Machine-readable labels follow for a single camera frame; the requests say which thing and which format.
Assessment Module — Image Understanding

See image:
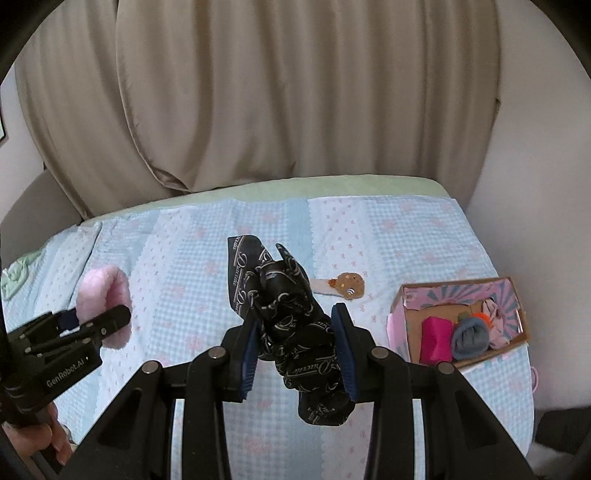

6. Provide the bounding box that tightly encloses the beige padded headboard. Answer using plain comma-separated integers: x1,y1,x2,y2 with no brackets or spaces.
0,171,84,268

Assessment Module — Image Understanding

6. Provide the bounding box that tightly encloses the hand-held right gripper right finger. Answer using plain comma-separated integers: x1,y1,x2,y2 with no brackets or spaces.
330,302,532,480

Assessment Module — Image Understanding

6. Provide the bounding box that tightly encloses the magenta cloth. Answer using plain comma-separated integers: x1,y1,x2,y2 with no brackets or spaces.
420,317,455,365

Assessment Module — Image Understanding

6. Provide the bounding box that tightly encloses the grey sock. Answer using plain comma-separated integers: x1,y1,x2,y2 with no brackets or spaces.
452,314,489,363

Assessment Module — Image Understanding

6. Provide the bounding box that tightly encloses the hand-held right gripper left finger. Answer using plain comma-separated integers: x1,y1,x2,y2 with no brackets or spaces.
69,318,262,480

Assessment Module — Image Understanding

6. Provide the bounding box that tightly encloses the green bed sheet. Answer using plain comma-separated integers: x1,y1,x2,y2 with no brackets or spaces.
78,175,455,222

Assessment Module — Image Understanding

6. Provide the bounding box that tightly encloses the pink cardboard box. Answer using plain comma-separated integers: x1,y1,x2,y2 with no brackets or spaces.
387,276,529,370

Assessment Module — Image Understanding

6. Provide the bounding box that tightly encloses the light pink sock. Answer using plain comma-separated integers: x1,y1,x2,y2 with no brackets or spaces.
76,265,132,349

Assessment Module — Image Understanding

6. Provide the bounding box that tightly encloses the light blue printed blanket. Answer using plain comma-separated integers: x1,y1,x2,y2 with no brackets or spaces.
0,196,536,480

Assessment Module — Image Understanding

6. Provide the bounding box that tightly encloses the person's left hand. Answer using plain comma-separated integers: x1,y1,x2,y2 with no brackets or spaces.
0,401,75,467

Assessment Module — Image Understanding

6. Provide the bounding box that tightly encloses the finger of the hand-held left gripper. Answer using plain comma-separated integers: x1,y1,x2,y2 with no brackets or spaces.
9,310,79,340
25,305,132,358

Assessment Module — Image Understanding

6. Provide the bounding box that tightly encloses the crumpled green cloth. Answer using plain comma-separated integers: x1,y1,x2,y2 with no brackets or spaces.
0,249,42,301

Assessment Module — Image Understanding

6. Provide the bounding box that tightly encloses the brown bear sock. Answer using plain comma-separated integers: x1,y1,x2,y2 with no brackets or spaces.
309,272,366,301

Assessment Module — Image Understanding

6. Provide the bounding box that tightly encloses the beige curtain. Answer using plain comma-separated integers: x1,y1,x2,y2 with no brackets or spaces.
115,0,502,192
16,0,185,217

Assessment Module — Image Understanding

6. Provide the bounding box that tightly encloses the pale pink cloth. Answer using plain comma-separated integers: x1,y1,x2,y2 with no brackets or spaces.
480,299,511,349

